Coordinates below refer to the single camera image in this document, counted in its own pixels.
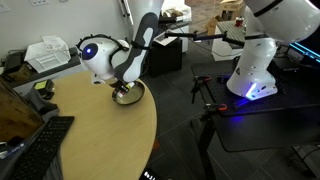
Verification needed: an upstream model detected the orange handled clamp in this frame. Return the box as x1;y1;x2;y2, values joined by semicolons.
202;102;230;113
190;75;212;105

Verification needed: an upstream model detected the black device with white print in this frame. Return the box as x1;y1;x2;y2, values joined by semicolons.
138;167;165;180

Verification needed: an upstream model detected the black computer keyboard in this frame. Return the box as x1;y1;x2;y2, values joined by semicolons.
9;115;76;180

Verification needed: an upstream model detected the black cabinet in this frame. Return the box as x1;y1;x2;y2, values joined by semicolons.
146;35;184;78

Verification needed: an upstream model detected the black box with green label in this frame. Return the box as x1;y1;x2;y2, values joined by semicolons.
33;79;56;100

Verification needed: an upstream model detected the black perforated robot table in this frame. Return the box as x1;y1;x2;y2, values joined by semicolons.
190;59;320;154

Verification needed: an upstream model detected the white wall socket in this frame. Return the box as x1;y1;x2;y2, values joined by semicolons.
29;0;51;7

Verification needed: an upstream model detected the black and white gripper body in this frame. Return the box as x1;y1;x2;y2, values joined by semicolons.
113;79;136;96

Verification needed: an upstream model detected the black camera mounting bar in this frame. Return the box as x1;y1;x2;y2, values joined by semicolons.
164;29;247;47

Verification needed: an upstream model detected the red can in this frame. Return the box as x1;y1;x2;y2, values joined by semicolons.
234;15;245;28

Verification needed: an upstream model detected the brown cardboard box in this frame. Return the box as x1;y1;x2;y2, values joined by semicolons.
219;0;246;21

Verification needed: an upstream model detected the grey wall shelf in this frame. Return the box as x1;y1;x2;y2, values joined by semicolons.
0;46;83;89

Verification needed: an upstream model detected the grey cloth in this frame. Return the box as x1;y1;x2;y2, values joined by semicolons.
23;87;60;118

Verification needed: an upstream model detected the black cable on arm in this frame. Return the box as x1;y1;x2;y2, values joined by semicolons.
77;32;149;53

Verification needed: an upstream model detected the white plastic paper tray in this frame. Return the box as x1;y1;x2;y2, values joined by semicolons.
23;34;72;74

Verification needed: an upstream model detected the black case on shelf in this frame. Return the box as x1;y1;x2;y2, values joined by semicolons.
1;51;24;75

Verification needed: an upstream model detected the round shiny metal bowl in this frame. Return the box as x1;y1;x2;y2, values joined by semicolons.
111;79;146;106

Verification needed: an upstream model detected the black stand leg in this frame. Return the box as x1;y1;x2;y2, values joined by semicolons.
195;110;218;180

